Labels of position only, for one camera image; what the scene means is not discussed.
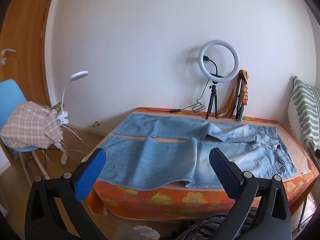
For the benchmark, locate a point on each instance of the green and white striped pillow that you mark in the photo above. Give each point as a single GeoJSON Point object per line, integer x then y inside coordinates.
{"type": "Point", "coordinates": [307, 105]}

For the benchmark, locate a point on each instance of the blue chair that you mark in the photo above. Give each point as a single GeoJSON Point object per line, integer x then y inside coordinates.
{"type": "Point", "coordinates": [12, 90]}

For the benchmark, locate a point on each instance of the wooden door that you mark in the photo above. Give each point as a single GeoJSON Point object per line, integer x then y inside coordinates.
{"type": "Point", "coordinates": [25, 30]}

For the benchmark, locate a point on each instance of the zebra print clothing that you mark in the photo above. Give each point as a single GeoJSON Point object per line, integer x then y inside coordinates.
{"type": "Point", "coordinates": [207, 225]}

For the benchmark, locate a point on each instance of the folded black tripod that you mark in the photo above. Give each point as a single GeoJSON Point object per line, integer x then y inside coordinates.
{"type": "Point", "coordinates": [240, 100]}

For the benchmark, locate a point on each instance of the white clamp lamp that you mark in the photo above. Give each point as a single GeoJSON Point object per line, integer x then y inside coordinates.
{"type": "Point", "coordinates": [80, 75]}

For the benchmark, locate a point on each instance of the white crochet cloth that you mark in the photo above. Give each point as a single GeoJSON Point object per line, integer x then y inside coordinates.
{"type": "Point", "coordinates": [147, 232]}

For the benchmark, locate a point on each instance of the pink plaid cloth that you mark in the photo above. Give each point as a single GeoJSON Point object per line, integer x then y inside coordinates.
{"type": "Point", "coordinates": [30, 125]}

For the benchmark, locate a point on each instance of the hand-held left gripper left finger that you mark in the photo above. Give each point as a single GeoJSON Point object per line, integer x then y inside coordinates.
{"type": "Point", "coordinates": [90, 175]}

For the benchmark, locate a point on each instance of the metal door stopper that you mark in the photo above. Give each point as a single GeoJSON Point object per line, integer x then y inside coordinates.
{"type": "Point", "coordinates": [96, 123]}

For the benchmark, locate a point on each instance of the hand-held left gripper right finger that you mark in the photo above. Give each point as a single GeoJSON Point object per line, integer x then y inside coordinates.
{"type": "Point", "coordinates": [223, 175]}

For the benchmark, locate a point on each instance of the folded tripod with orange scarf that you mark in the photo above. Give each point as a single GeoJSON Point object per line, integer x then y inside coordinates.
{"type": "Point", "coordinates": [226, 107]}

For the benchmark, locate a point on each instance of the light blue denim pants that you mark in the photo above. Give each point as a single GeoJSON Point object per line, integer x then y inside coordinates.
{"type": "Point", "coordinates": [162, 160]}

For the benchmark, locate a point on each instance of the teal cloth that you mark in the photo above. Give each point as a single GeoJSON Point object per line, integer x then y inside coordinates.
{"type": "Point", "coordinates": [239, 119]}

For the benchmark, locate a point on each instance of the leopard print cloth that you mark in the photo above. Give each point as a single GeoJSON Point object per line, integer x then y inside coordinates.
{"type": "Point", "coordinates": [53, 106]}

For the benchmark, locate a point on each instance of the orange floral blanket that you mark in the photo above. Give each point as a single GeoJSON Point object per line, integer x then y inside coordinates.
{"type": "Point", "coordinates": [190, 200]}

